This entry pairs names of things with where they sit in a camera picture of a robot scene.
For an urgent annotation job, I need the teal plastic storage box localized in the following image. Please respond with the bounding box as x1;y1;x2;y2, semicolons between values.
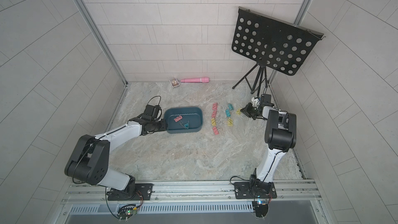
164;106;203;134

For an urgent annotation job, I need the teal binder clip large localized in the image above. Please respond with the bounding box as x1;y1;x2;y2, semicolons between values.
180;121;189;129

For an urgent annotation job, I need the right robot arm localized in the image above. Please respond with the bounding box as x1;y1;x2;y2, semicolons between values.
240;103;297;190

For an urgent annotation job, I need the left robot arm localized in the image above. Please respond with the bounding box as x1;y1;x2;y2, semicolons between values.
64;117;167;200

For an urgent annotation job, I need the small card box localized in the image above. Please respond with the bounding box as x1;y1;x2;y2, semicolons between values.
170;78;180;88

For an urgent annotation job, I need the pink microphone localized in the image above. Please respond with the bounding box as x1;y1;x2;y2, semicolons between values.
180;77;210;83

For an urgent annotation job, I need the black music stand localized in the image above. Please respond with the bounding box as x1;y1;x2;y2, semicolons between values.
231;7;324;96

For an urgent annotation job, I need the left controller board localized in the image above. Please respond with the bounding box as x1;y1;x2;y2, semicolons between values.
117;204;139;222

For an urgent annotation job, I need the controller board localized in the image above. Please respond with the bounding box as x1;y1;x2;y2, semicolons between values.
117;204;139;222
252;201;269;218

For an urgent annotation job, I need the right controller board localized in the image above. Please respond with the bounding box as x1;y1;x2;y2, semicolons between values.
252;201;269;218

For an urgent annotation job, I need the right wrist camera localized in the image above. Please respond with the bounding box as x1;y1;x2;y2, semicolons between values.
251;94;275;108

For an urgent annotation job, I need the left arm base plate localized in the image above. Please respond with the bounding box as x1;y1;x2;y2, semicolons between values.
106;184;154;201

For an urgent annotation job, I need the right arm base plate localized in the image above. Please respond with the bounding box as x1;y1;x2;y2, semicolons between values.
233;181;277;199

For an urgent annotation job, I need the aluminium rail frame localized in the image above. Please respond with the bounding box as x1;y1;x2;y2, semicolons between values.
60;178;322;206

